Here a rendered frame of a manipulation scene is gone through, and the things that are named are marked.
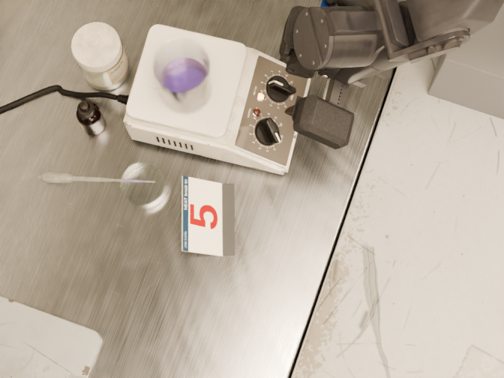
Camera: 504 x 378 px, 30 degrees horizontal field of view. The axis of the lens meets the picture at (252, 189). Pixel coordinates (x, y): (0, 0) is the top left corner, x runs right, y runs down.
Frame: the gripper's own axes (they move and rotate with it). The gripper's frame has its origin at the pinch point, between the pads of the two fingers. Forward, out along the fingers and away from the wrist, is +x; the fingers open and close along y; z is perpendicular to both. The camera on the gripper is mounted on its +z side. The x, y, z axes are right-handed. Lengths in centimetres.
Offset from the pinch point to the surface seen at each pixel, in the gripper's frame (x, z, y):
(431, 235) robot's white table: 2.8, -22.5, 11.6
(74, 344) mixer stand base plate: 20.9, 10.5, 34.8
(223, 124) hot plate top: 8.5, 5.1, 7.1
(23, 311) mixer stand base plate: 24.3, 16.5, 32.6
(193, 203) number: 14.2, 3.7, 15.6
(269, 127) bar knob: 7.9, -0.3, 5.4
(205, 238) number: 14.1, 1.1, 19.2
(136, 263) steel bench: 19.6, 6.4, 23.7
